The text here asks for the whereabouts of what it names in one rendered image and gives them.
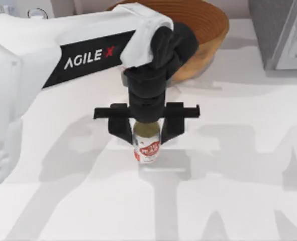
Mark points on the red and white can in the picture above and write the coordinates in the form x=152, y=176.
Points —
x=147, y=149

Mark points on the brown woven basket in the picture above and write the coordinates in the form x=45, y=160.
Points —
x=208, y=37

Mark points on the grey cabinet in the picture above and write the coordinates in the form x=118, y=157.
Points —
x=271, y=37

